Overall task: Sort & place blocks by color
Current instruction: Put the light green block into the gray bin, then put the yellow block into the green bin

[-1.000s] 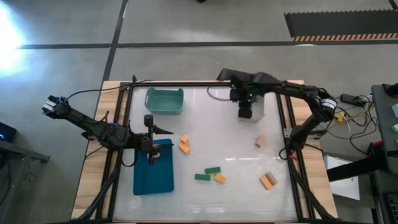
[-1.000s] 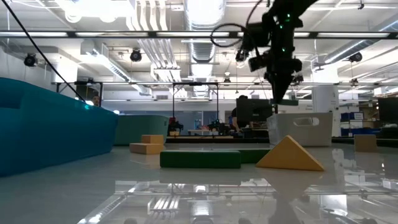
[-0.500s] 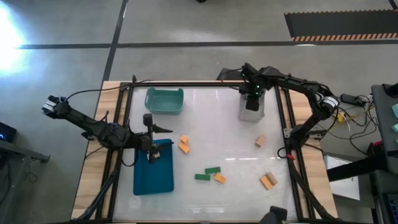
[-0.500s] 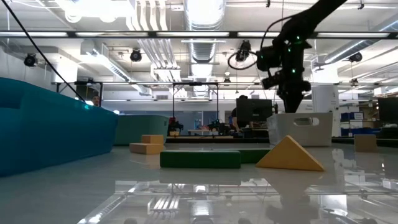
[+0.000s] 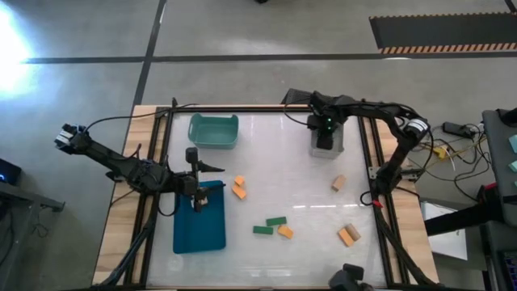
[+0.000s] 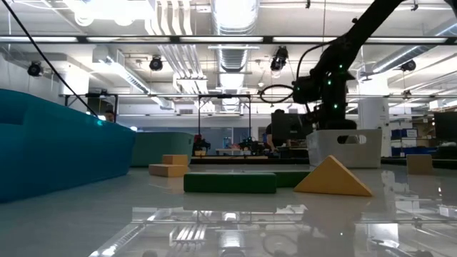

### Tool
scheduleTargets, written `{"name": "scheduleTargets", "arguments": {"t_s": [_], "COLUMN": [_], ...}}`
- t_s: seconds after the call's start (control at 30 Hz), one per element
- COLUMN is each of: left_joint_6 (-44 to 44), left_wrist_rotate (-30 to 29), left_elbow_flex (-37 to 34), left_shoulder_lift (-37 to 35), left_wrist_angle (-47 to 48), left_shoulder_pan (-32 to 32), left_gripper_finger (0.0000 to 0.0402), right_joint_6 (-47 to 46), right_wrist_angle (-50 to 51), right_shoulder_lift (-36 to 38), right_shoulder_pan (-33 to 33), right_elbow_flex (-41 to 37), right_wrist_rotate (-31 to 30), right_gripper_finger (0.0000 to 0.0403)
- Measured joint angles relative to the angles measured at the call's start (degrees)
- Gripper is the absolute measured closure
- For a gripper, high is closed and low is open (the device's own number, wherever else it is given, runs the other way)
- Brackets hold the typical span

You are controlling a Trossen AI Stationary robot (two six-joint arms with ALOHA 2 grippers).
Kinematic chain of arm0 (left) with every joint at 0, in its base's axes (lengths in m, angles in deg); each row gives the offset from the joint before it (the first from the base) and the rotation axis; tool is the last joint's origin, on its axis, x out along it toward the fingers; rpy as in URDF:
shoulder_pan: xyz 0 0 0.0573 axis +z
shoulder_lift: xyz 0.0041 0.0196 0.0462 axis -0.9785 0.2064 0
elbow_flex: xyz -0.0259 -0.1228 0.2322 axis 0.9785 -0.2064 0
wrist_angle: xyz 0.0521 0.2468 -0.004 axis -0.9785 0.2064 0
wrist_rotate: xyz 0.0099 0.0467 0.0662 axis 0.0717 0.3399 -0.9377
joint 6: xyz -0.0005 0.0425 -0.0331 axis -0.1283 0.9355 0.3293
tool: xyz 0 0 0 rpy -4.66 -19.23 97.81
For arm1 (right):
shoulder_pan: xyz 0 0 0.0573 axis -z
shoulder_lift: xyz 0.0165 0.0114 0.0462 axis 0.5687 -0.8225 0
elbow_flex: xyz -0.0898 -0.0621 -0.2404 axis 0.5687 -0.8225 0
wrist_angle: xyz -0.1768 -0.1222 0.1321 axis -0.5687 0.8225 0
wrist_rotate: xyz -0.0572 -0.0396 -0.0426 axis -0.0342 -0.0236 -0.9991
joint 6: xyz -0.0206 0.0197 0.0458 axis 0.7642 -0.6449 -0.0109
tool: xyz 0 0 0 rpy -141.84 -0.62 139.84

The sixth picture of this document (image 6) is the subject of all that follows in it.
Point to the small yellow wood block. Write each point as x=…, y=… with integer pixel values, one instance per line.
x=175, y=160

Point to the black ceiling spotlight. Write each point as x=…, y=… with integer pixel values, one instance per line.
x=156, y=64
x=408, y=65
x=34, y=69
x=279, y=59

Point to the white plastic bin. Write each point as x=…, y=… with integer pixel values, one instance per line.
x=328, y=153

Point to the natural wood arch block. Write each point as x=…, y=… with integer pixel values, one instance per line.
x=419, y=164

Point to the black overhead frame beam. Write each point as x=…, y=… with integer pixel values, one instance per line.
x=82, y=39

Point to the blue plastic bin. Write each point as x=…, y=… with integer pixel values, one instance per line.
x=53, y=150

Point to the yellow wood triangle block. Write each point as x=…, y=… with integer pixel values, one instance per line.
x=332, y=180

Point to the teal plastic bin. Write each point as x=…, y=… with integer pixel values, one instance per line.
x=160, y=150

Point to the green rectangular wood block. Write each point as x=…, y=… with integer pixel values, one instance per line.
x=291, y=179
x=228, y=182

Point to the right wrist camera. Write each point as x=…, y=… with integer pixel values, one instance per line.
x=306, y=91

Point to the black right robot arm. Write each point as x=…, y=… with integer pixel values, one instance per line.
x=353, y=39

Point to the black background station frame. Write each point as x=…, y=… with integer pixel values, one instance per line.
x=116, y=107
x=199, y=121

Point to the blue storage boxes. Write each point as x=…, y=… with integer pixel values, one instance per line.
x=403, y=133

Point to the black monitor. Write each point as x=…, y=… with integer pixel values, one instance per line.
x=446, y=126
x=289, y=126

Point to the natural wood rectangular block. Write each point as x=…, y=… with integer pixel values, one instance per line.
x=168, y=170

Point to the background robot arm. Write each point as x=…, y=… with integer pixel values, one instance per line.
x=251, y=145
x=200, y=145

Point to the person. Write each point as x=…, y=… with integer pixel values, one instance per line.
x=110, y=116
x=268, y=131

